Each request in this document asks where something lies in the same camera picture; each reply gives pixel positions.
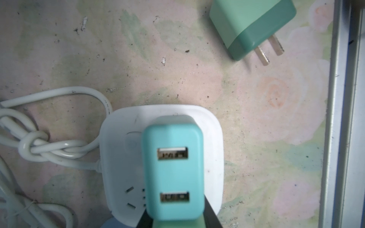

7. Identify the green USB charger plug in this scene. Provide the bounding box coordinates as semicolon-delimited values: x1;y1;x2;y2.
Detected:
209;0;297;66

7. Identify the teal USB charger plug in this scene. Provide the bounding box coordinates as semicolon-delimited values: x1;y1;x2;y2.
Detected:
142;115;205;221
152;215;206;228

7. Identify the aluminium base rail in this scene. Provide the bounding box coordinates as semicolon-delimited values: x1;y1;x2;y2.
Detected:
318;1;365;228

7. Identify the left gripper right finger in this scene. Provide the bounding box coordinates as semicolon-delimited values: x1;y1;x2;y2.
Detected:
203;197;222;228

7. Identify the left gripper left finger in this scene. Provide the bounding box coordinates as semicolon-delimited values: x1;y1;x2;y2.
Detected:
136;210;154;228

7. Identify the blue square power socket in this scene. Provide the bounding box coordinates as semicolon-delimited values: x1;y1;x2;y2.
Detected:
101;218;123;228

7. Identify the white square power socket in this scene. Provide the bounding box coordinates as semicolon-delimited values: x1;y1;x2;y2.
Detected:
99;104;224;228

